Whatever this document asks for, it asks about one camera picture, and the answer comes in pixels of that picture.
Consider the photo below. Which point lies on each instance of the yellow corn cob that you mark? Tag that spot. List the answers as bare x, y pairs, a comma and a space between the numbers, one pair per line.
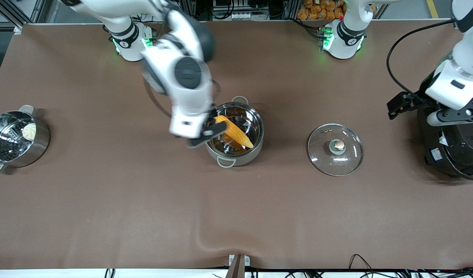
236, 135

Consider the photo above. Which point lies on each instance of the glass pot lid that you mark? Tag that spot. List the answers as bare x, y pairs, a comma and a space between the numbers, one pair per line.
325, 158

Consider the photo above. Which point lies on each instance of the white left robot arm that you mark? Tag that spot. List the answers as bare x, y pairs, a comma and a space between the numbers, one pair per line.
348, 38

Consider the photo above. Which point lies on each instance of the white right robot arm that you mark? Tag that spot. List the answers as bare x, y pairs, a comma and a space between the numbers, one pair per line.
190, 73

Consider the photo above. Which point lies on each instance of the stainless steel steamer pot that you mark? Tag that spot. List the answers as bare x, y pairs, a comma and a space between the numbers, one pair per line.
31, 154

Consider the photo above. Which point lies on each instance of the black rice cooker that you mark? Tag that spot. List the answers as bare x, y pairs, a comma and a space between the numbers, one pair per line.
460, 154

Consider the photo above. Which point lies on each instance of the brown tablecloth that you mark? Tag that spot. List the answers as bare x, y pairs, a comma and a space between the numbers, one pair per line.
298, 212

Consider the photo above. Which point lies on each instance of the white power strip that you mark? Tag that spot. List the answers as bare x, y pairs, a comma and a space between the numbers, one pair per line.
240, 16

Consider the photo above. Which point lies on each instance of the brown pole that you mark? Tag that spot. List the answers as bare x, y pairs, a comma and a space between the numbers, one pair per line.
236, 270

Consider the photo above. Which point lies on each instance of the bag of orange snacks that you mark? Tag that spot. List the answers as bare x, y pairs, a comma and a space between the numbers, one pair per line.
317, 11

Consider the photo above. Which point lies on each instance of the white steamed bun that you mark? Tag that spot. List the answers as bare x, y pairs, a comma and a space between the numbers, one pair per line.
29, 132

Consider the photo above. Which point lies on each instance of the metal table clamp bracket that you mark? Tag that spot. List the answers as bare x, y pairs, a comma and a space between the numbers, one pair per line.
232, 259

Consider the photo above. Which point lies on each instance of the aluminium frame profile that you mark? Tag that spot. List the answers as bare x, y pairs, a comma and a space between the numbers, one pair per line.
20, 15

